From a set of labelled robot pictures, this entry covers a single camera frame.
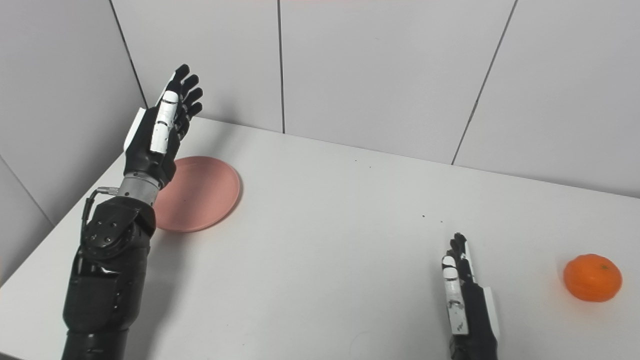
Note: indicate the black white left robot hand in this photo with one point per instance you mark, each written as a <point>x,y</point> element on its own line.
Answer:
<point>145,157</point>

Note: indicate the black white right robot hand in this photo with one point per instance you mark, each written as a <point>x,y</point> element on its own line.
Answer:
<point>477,320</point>

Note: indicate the pink round plate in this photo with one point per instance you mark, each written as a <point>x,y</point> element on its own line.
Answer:
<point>202,195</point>

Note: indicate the orange mandarin fruit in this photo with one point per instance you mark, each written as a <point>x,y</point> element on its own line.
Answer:
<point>592,277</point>

